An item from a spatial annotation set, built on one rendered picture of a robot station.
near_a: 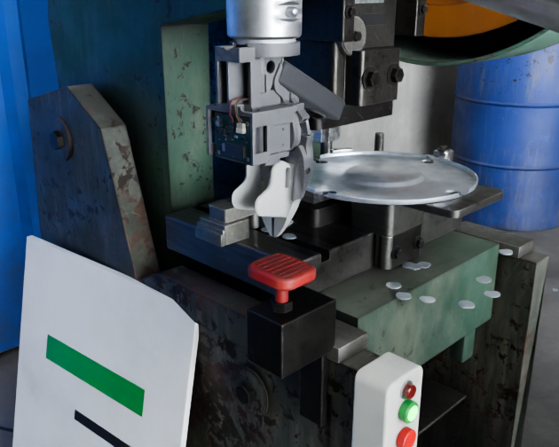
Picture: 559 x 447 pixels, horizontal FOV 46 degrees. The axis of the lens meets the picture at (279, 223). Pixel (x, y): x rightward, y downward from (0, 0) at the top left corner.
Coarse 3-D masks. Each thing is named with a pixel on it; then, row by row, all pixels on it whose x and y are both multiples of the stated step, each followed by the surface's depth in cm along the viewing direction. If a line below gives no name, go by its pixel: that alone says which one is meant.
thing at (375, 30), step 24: (360, 0) 97; (384, 0) 101; (360, 24) 97; (384, 24) 103; (312, 48) 99; (336, 48) 96; (360, 48) 98; (384, 48) 100; (312, 72) 100; (336, 72) 97; (360, 72) 97; (384, 72) 101; (360, 96) 98; (384, 96) 102
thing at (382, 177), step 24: (336, 168) 109; (360, 168) 107; (384, 168) 107; (408, 168) 107; (432, 168) 109; (456, 168) 109; (312, 192) 96; (336, 192) 96; (360, 192) 96; (384, 192) 96; (408, 192) 96; (432, 192) 96
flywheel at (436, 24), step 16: (432, 0) 129; (448, 0) 127; (432, 16) 128; (448, 16) 126; (464, 16) 124; (480, 16) 122; (496, 16) 119; (432, 32) 129; (448, 32) 127; (464, 32) 124; (480, 32) 122; (496, 32) 126
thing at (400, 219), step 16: (448, 192) 97; (480, 192) 97; (496, 192) 97; (352, 208) 104; (368, 208) 102; (384, 208) 100; (400, 208) 101; (416, 208) 93; (432, 208) 91; (448, 208) 90; (464, 208) 90; (352, 224) 105; (368, 224) 102; (384, 224) 100; (400, 224) 102; (416, 224) 105; (384, 240) 101; (400, 240) 103; (416, 240) 106; (384, 256) 102; (400, 256) 102
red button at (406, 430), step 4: (404, 428) 81; (408, 428) 81; (400, 432) 81; (404, 432) 81; (408, 432) 80; (412, 432) 81; (400, 436) 80; (404, 436) 80; (408, 436) 80; (412, 436) 81; (400, 440) 80; (404, 440) 80; (408, 440) 81; (412, 440) 81; (400, 444) 80; (404, 444) 80; (408, 444) 81; (412, 444) 82
